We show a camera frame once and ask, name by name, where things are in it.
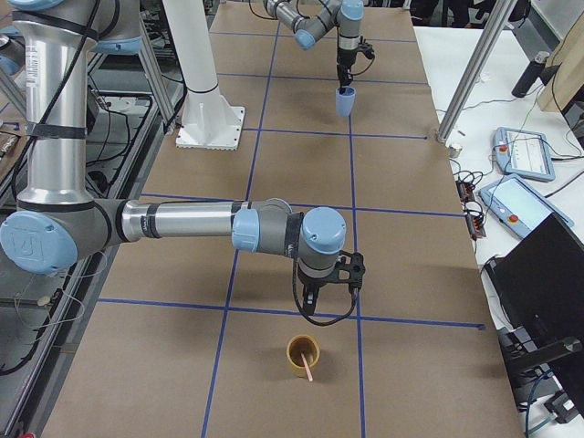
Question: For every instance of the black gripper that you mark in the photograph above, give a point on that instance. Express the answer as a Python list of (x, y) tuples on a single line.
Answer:
[(312, 283), (343, 58)]

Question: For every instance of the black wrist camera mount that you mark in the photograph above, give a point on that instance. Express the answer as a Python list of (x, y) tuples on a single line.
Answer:
[(366, 49), (349, 269)]

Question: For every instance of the light blue plastic cup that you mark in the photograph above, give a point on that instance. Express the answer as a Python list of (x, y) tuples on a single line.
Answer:
[(344, 105)]

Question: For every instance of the bamboo wooden cup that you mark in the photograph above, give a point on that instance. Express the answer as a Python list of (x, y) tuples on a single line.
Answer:
[(298, 344)]

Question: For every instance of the far teach pendant tablet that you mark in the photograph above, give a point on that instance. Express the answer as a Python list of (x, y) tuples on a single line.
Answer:
[(525, 153)]

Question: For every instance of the small metal cylinder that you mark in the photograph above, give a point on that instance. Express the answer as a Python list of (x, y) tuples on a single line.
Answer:
[(454, 150)]

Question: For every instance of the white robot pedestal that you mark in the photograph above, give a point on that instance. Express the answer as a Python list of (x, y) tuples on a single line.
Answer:
[(208, 120)]

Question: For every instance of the black monitor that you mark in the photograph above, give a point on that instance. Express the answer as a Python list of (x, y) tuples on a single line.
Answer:
[(540, 287)]

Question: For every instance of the teach pendant tablet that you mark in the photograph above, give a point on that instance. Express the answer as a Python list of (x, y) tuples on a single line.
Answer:
[(525, 153), (518, 205)]

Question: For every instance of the black water bottle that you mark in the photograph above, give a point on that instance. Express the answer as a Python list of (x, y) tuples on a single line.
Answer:
[(530, 75)]

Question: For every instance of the aluminium frame post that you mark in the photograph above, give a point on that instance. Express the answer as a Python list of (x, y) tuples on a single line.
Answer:
[(486, 42)]

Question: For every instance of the near teach pendant tablet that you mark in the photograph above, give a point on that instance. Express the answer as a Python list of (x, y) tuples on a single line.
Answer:
[(518, 205)]

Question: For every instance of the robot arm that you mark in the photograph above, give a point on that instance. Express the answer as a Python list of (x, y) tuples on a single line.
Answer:
[(59, 221), (343, 16)]

